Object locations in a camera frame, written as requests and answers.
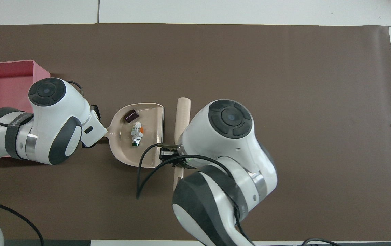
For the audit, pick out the beige plastic dustpan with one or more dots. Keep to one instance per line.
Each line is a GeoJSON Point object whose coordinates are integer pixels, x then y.
{"type": "Point", "coordinates": [149, 130]}

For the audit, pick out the pink plastic bin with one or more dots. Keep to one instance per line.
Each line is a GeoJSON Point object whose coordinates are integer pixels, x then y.
{"type": "Point", "coordinates": [9, 87]}

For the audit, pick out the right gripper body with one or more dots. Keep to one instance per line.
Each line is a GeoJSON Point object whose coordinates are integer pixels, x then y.
{"type": "Point", "coordinates": [167, 155]}

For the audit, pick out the white green electronic component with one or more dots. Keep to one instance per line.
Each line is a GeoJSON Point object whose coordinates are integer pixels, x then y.
{"type": "Point", "coordinates": [136, 132]}

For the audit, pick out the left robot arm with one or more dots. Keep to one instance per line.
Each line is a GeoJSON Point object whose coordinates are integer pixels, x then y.
{"type": "Point", "coordinates": [53, 112]}

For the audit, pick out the beige hand brush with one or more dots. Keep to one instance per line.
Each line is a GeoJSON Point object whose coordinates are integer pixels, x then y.
{"type": "Point", "coordinates": [182, 116]}

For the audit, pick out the dark purple capacitor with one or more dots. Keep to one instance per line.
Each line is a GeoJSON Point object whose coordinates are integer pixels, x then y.
{"type": "Point", "coordinates": [131, 115]}

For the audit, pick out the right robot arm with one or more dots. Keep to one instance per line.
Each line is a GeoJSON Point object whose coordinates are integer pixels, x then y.
{"type": "Point", "coordinates": [226, 143]}

